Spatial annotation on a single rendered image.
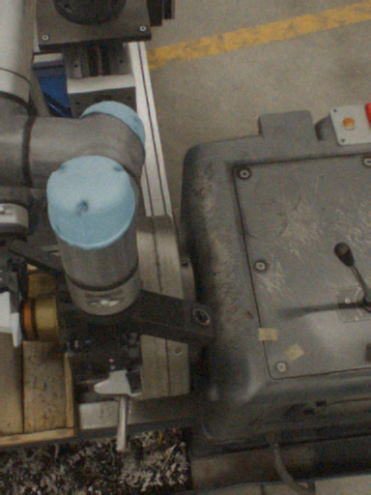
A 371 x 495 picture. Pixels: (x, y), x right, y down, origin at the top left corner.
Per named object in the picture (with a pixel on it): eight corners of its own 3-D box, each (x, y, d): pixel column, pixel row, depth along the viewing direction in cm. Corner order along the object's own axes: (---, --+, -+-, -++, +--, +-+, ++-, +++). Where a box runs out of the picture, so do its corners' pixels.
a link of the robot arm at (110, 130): (43, 90, 64) (20, 155, 57) (150, 98, 65) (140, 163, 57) (52, 149, 70) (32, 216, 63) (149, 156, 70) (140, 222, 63)
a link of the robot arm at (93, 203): (137, 146, 56) (127, 211, 50) (144, 230, 64) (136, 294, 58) (51, 145, 56) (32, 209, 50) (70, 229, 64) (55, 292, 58)
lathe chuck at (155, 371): (150, 247, 127) (148, 187, 97) (167, 401, 117) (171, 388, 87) (106, 251, 126) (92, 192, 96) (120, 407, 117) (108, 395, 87)
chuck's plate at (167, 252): (166, 246, 127) (170, 185, 97) (185, 399, 118) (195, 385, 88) (150, 247, 127) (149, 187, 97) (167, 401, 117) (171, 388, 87)
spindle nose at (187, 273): (185, 261, 121) (191, 225, 101) (198, 366, 114) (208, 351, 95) (170, 263, 120) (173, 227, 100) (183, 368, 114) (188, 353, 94)
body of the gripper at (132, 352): (73, 333, 75) (58, 268, 66) (143, 324, 76) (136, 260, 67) (74, 387, 70) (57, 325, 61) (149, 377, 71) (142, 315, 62)
